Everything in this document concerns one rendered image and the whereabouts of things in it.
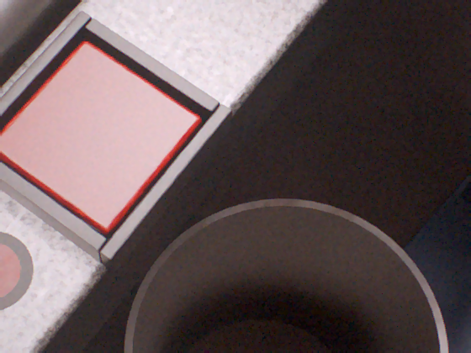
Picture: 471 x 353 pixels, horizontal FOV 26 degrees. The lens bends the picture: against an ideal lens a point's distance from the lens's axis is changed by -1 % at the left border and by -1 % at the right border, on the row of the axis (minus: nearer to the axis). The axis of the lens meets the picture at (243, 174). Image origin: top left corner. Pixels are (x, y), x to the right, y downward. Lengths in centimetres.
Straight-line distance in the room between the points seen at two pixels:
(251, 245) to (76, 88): 68
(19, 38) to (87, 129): 6
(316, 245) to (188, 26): 66
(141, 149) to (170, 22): 7
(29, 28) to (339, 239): 64
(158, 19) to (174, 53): 2
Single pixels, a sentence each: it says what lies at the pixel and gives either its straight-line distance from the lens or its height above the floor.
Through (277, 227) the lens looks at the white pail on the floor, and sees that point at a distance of 103.
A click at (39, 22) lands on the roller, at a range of 45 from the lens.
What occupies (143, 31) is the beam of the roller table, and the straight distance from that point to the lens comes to 43.
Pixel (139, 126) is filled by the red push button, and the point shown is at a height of 93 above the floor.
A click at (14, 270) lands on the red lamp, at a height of 92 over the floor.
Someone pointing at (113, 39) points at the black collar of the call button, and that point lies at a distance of 41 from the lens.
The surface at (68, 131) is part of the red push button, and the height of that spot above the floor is 93.
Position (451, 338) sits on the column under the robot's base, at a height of 1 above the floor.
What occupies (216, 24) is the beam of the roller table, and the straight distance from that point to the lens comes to 43.
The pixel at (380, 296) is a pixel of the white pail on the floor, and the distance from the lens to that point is 108.
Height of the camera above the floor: 129
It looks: 67 degrees down
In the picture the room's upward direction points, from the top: 8 degrees clockwise
